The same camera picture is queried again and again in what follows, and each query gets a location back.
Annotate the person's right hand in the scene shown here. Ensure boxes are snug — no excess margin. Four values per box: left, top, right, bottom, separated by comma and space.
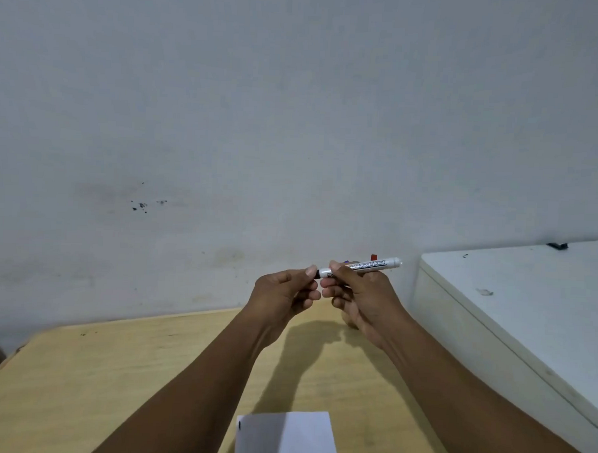
318, 260, 417, 352

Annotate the person's left hand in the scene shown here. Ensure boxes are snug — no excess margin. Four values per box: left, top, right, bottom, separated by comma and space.
242, 262, 324, 352

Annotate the white marker pen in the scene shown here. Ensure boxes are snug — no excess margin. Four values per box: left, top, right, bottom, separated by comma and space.
320, 254, 404, 283

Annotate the person's left forearm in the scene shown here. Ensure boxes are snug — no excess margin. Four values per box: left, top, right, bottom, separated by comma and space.
90, 299, 276, 453

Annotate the person's right forearm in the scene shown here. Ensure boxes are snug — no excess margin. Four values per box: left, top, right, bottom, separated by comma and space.
378, 314, 598, 453

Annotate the white paper sheet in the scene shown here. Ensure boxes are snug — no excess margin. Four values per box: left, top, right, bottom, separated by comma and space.
235, 407, 343, 453

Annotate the white cabinet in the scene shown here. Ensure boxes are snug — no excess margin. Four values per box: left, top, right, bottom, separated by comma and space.
404, 231, 598, 453

